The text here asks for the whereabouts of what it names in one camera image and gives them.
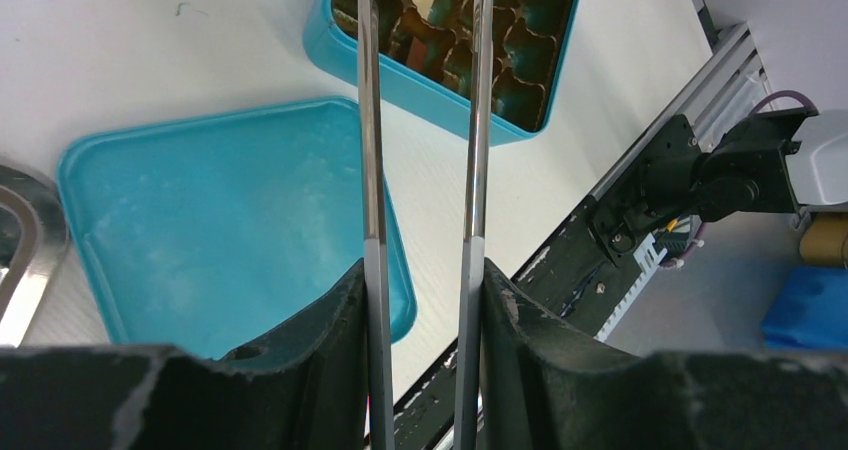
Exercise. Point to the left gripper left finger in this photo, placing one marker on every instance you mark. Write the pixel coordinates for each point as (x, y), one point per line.
(301, 385)

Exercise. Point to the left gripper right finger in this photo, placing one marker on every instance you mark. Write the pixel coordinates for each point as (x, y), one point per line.
(547, 385)

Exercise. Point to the metal serving tongs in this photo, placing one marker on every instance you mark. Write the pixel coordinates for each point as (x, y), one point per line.
(380, 387)

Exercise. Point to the stainless steel tray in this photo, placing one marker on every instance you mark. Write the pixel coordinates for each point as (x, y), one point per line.
(34, 239)

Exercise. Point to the teal chocolate box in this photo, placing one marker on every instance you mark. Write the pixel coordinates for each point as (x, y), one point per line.
(426, 65)

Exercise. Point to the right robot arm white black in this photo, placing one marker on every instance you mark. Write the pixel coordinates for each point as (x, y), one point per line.
(771, 162)

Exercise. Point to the blue object beyond table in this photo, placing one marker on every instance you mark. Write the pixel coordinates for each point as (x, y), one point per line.
(810, 312)

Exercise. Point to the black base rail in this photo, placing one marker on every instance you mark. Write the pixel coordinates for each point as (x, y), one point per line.
(571, 274)

